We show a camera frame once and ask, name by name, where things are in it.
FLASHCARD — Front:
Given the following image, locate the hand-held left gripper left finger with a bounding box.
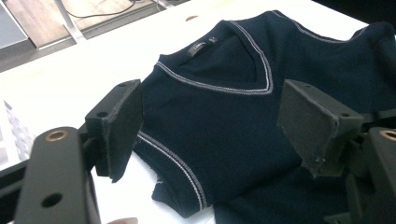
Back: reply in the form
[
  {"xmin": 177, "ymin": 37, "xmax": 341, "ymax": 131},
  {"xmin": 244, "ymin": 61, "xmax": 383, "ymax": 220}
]
[{"xmin": 84, "ymin": 78, "xmax": 145, "ymax": 184}]

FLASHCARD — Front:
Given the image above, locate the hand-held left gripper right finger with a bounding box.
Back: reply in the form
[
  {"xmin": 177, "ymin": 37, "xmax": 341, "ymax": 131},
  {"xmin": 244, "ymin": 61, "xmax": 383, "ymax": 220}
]
[{"xmin": 276, "ymin": 78, "xmax": 365, "ymax": 179}]

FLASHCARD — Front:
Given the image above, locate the dark navy knit vest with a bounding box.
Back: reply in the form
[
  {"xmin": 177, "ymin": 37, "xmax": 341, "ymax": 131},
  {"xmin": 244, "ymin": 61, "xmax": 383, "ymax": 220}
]
[{"xmin": 134, "ymin": 9, "xmax": 396, "ymax": 224}]

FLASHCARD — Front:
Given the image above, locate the white perforated plastic basket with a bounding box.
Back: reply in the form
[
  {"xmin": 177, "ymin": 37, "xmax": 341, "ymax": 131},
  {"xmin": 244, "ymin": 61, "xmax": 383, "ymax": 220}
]
[{"xmin": 0, "ymin": 99, "xmax": 36, "ymax": 172}]

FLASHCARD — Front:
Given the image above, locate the white table cover board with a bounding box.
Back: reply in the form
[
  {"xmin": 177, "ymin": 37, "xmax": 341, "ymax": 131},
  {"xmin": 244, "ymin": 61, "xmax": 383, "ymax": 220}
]
[{"xmin": 0, "ymin": 0, "xmax": 368, "ymax": 224}]

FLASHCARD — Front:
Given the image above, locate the dark curtain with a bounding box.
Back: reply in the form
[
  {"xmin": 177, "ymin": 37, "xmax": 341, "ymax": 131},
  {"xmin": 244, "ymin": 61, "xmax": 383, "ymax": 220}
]
[{"xmin": 311, "ymin": 0, "xmax": 396, "ymax": 30}]

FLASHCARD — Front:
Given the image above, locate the white cabinet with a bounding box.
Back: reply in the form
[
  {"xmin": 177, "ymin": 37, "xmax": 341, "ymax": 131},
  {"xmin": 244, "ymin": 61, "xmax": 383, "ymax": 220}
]
[{"xmin": 0, "ymin": 3, "xmax": 30, "ymax": 50}]

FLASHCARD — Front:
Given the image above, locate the white metal desk frame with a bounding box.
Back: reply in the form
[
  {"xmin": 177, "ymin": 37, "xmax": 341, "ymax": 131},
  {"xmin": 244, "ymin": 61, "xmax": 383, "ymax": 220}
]
[{"xmin": 52, "ymin": 0, "xmax": 89, "ymax": 45}]

